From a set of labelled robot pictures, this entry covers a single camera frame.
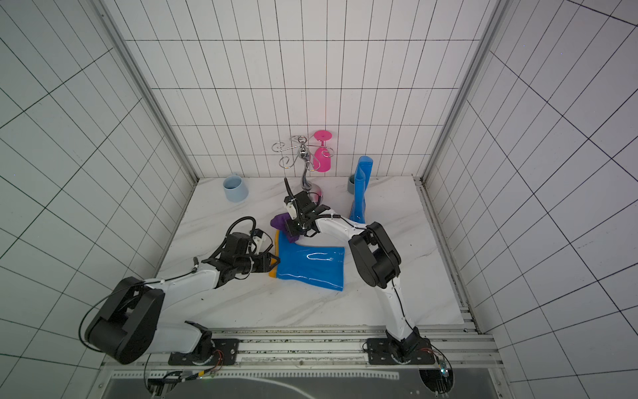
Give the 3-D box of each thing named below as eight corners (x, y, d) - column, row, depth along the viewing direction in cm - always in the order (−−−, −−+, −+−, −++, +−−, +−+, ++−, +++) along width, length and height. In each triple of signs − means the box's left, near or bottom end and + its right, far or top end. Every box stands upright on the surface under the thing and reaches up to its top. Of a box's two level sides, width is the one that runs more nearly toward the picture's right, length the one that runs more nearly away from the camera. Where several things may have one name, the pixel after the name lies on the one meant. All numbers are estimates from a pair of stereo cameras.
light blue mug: (224, 202, 113) (218, 191, 107) (230, 185, 121) (224, 173, 114) (245, 202, 113) (240, 191, 107) (250, 185, 121) (246, 173, 114)
